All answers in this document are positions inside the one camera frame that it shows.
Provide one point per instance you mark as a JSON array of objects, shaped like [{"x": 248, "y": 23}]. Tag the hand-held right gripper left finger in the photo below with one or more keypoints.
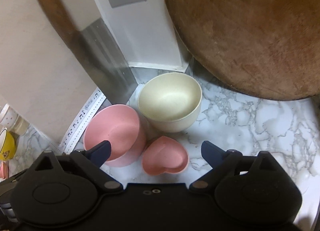
[{"x": 101, "y": 152}]

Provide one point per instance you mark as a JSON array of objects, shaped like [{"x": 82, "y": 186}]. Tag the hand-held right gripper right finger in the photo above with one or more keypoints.
[{"x": 211, "y": 152}]

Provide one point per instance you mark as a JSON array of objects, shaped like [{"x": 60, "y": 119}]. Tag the pink bowl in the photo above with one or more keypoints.
[{"x": 117, "y": 131}]

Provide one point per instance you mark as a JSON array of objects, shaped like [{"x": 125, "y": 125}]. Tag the pink heart-shaped dish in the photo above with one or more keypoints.
[{"x": 165, "y": 156}]

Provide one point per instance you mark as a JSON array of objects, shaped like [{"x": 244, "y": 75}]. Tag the cream bowl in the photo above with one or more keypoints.
[{"x": 170, "y": 101}]

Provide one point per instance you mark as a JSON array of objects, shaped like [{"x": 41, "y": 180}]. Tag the white patterned edge strip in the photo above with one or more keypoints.
[{"x": 82, "y": 118}]

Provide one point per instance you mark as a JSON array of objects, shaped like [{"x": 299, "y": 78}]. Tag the yellow patterned bowl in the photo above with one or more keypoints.
[{"x": 7, "y": 146}]

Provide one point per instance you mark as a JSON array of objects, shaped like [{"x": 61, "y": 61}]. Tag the white dotted cup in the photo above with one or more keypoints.
[{"x": 6, "y": 117}]

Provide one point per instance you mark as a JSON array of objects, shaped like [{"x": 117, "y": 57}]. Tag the round wooden cutting board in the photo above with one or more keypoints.
[{"x": 250, "y": 33}]

